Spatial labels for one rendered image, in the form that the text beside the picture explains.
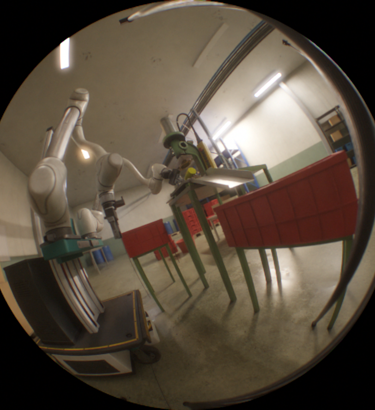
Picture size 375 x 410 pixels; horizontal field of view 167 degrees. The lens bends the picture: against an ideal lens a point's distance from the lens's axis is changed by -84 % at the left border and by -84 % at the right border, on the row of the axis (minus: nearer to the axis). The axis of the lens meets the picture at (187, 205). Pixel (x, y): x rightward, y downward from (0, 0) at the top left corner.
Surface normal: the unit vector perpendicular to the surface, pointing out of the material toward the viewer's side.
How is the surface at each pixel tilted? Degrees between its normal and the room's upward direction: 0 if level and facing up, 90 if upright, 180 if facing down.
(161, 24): 180
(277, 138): 90
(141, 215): 90
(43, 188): 92
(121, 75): 180
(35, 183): 96
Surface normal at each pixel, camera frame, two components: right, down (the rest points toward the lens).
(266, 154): -0.83, 0.29
